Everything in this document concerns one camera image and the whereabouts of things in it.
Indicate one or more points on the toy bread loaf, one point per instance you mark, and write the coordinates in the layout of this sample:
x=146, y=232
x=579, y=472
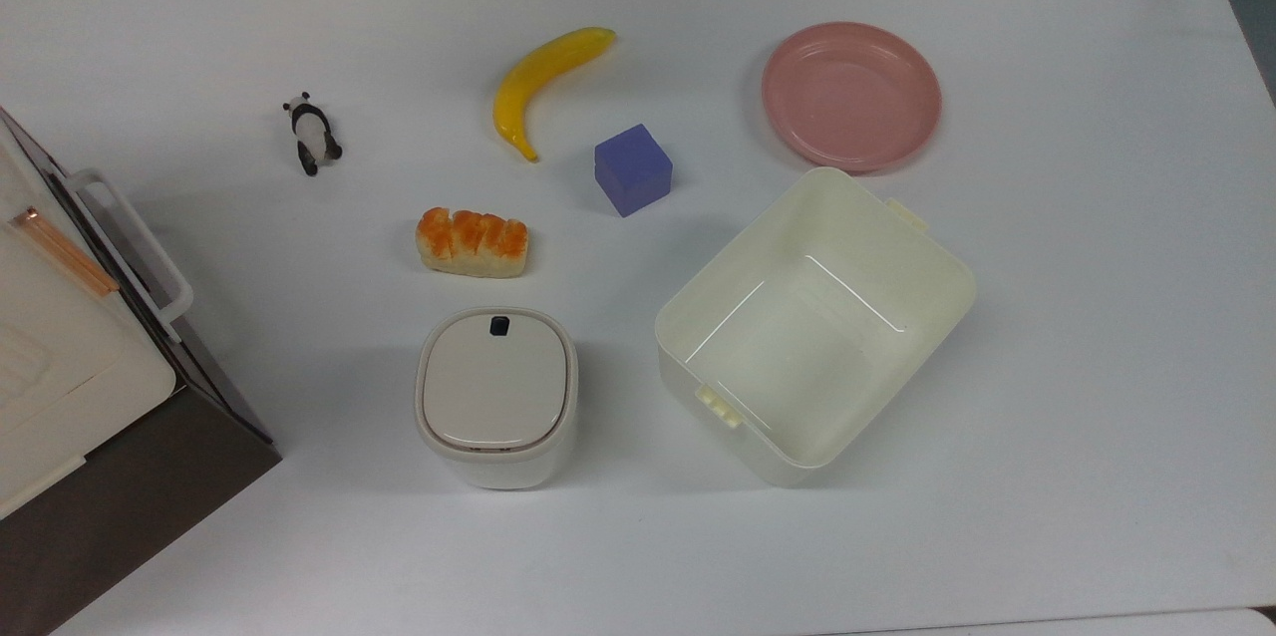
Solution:
x=474, y=242

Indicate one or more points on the dark brown drawer cabinet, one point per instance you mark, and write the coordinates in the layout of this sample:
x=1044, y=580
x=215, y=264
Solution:
x=150, y=496

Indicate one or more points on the small white lidded bin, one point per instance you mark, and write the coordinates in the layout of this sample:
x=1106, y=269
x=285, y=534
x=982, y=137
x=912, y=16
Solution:
x=495, y=387

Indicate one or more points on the small panda figurine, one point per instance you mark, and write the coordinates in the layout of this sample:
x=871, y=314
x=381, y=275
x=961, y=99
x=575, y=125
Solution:
x=312, y=130

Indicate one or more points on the pink plastic plate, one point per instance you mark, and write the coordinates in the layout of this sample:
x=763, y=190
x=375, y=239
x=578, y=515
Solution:
x=852, y=98

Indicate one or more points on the yellow toy banana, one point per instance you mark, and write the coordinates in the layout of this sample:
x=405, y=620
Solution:
x=538, y=73

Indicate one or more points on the purple foam cube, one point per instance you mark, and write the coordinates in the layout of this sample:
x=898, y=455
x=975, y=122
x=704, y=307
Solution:
x=633, y=172

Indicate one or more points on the cream open plastic container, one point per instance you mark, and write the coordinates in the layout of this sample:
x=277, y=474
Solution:
x=788, y=357

